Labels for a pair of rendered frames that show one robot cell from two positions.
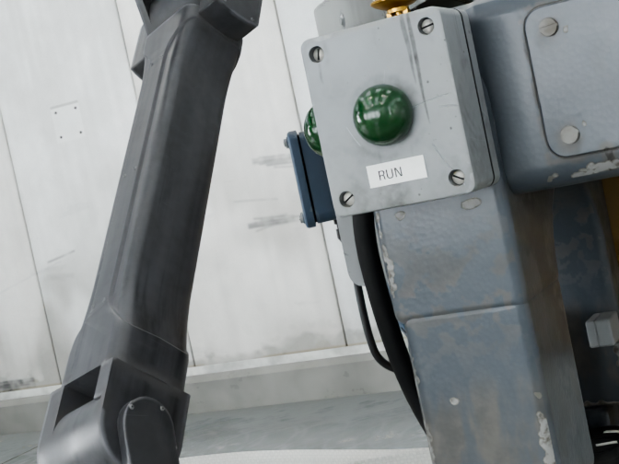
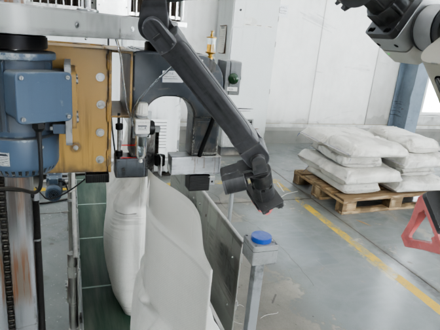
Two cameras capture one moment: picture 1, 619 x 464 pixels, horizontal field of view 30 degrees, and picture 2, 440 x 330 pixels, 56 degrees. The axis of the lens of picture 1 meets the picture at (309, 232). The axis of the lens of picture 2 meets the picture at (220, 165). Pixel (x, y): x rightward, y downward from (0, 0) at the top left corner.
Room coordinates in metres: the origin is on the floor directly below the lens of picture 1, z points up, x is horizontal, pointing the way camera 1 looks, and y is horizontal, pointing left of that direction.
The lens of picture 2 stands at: (1.43, 0.74, 1.40)
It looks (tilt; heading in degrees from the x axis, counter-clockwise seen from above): 18 degrees down; 223
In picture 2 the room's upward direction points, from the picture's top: 5 degrees clockwise
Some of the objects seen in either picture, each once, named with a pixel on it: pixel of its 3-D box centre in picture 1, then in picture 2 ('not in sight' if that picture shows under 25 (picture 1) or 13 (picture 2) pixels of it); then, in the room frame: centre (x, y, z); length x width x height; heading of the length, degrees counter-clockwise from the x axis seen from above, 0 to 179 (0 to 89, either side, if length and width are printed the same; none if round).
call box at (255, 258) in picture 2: not in sight; (259, 248); (0.55, 0.10, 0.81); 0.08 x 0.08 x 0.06; 64
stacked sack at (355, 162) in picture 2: not in sight; (345, 152); (-2.12, -1.00, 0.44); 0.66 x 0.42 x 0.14; 58
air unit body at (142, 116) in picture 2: not in sight; (143, 132); (0.83, -0.10, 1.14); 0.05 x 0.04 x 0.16; 154
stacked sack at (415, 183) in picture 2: not in sight; (408, 180); (-2.63, -0.53, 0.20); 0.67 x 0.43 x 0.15; 154
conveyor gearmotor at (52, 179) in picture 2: not in sight; (57, 185); (0.31, -1.76, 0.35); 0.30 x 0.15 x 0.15; 64
